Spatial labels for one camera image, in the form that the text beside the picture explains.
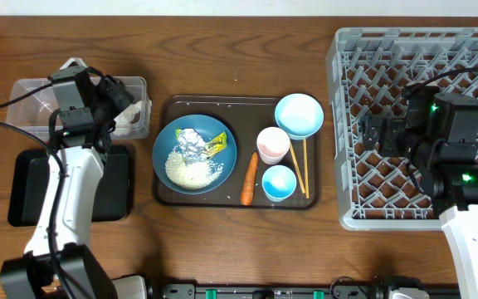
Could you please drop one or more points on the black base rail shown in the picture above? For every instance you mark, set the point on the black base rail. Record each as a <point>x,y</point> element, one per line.
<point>341,288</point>

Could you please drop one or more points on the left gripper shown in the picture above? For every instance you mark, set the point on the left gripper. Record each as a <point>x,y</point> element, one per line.
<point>114,89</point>

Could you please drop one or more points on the dark blue plate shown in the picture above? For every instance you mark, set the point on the dark blue plate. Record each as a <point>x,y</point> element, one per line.
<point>208,127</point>

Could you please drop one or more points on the grey dishwasher rack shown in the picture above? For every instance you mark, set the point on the grey dishwasher rack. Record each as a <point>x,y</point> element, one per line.
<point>405,109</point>

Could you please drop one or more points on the aluminium foil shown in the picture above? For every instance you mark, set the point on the aluminium foil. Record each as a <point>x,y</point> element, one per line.
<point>192,146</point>

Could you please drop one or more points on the right wooden chopstick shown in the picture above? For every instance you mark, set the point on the right wooden chopstick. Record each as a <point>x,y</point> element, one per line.
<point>306,169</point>

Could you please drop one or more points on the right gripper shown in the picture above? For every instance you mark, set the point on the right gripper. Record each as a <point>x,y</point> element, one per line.
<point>391,127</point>

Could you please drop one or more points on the orange carrot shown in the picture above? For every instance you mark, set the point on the orange carrot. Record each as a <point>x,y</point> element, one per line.
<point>248,188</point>

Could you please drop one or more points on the dark brown serving tray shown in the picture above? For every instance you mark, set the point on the dark brown serving tray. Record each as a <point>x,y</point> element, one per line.
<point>241,117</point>

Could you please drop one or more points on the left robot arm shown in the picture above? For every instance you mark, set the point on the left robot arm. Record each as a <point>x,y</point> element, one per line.
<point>57,261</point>

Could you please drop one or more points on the black bin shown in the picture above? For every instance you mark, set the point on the black bin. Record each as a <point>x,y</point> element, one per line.
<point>113,198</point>

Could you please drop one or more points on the white crumpled tissue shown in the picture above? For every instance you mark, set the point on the white crumpled tissue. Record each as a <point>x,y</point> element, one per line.
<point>133,123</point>

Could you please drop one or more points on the pink cup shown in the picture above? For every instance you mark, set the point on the pink cup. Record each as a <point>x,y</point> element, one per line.
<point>272,145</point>

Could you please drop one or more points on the pile of white rice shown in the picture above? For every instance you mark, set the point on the pile of white rice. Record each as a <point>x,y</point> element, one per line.
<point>191,176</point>

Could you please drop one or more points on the wooden chopstick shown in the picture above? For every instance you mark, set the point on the wooden chopstick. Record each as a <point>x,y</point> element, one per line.
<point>297,168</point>
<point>306,169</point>

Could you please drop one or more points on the yellow green snack wrapper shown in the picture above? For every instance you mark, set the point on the yellow green snack wrapper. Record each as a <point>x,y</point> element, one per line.
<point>216,145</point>

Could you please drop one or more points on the clear plastic bin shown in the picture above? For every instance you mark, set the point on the clear plastic bin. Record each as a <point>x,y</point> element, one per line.
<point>32,113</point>

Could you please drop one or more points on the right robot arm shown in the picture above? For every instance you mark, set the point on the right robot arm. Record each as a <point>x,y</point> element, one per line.
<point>438,137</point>

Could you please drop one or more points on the large light blue bowl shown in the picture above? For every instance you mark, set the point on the large light blue bowl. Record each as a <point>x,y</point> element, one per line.
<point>299,115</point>

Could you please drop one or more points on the left wooden chopstick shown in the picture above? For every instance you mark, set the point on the left wooden chopstick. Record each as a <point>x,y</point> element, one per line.
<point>297,168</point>

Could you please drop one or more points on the small light blue cup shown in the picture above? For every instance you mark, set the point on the small light blue cup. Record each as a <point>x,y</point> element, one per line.
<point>279,183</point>

